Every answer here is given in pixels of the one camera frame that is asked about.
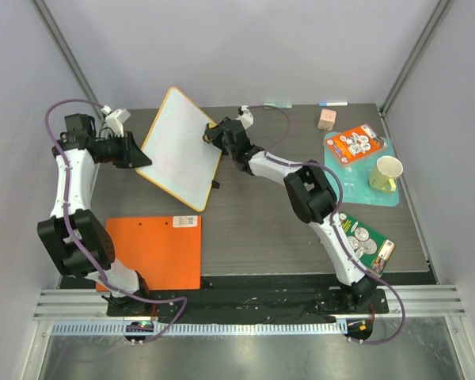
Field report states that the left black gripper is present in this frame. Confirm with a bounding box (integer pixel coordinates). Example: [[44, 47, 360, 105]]
[[97, 131, 153, 169]]

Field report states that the yellow black eraser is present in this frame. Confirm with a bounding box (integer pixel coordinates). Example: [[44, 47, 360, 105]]
[[203, 122, 218, 144]]

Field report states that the yellow framed whiteboard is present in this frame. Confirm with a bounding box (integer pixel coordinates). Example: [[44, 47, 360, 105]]
[[136, 87, 222, 211]]

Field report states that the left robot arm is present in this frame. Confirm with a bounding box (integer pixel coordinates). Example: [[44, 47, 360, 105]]
[[37, 113, 153, 316]]

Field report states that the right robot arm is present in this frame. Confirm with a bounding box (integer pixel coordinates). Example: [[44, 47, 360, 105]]
[[203, 118, 377, 313]]

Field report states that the green marker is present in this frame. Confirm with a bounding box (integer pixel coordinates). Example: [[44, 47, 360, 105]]
[[262, 102, 292, 109]]

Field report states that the blue white marker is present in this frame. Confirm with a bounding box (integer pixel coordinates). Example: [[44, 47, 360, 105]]
[[319, 101, 349, 107]]

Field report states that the orange plastic board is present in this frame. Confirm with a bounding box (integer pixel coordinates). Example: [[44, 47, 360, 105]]
[[105, 215, 202, 291]]

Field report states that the pink cube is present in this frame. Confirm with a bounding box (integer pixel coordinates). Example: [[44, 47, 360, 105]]
[[317, 108, 336, 131]]

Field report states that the orange toy box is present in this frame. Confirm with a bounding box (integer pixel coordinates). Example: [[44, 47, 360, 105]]
[[324, 124, 388, 166]]

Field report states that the teal silicone mat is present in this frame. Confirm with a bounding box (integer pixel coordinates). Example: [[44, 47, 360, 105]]
[[324, 137, 400, 207]]

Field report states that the yellow-green paper cup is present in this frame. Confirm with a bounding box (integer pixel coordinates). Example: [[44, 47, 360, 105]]
[[368, 155, 404, 194]]

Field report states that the green packaged book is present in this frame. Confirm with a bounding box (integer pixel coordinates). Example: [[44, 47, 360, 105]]
[[339, 212, 396, 277]]

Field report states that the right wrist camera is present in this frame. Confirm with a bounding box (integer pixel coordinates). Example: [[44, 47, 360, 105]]
[[236, 105, 254, 130]]

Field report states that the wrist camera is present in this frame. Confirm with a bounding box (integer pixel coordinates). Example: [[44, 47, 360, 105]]
[[236, 105, 254, 130], [101, 105, 131, 137]]

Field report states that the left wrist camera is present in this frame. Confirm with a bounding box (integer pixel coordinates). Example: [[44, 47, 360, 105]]
[[101, 105, 131, 137]]

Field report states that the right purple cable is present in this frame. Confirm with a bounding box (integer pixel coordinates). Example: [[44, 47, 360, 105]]
[[248, 104, 406, 344]]

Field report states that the purple cable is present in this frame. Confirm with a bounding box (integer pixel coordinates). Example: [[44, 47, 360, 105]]
[[44, 97, 188, 344], [248, 104, 406, 344]]

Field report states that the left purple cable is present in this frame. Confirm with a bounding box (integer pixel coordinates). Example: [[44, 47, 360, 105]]
[[44, 97, 188, 344]]

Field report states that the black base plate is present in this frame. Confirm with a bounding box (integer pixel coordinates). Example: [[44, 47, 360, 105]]
[[59, 275, 389, 317]]

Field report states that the white slotted cable duct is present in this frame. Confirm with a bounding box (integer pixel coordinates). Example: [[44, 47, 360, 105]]
[[51, 319, 348, 336]]

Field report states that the aluminium frame rail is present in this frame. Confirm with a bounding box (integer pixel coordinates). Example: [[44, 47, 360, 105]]
[[383, 285, 467, 317]]

